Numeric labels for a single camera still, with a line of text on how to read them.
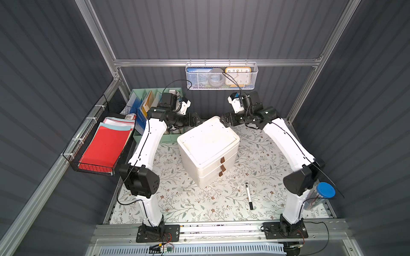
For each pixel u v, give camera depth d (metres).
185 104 0.74
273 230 0.72
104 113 0.80
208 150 0.75
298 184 0.56
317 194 0.68
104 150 0.68
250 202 0.82
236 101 0.70
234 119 0.69
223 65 0.89
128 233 0.75
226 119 0.70
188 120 0.70
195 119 0.71
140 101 1.01
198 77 0.83
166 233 0.73
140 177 0.47
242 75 0.89
